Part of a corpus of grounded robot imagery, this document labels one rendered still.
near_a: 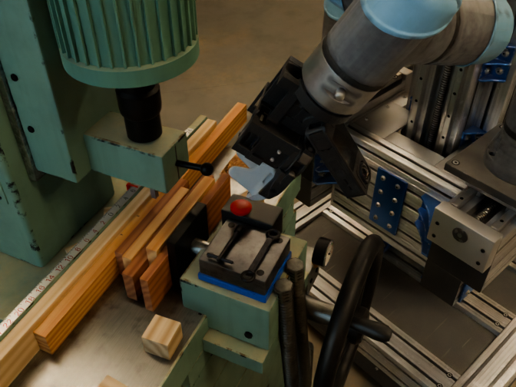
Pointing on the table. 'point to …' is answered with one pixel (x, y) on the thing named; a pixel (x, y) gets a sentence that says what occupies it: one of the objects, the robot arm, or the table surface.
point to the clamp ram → (187, 241)
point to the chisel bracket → (136, 153)
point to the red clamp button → (240, 207)
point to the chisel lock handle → (196, 167)
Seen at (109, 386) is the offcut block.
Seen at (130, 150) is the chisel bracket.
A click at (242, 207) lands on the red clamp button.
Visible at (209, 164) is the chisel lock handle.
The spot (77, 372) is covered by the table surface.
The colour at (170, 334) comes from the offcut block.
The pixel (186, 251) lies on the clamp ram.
